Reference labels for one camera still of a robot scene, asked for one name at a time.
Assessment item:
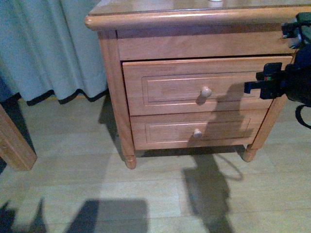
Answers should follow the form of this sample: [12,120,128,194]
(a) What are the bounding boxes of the black cable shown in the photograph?
[294,104,311,130]

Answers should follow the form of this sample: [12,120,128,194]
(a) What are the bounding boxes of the light grey curtain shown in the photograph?
[0,0,108,105]

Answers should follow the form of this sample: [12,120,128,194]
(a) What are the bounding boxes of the wooden nightstand cabinet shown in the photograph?
[85,0,311,169]

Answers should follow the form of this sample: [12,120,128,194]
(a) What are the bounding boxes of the wooden furniture at left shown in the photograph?
[0,101,37,171]

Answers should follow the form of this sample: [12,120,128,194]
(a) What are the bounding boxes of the wooden drawer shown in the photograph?
[130,109,266,150]
[122,56,292,116]

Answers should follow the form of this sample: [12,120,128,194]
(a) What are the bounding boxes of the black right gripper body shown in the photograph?
[244,12,311,107]

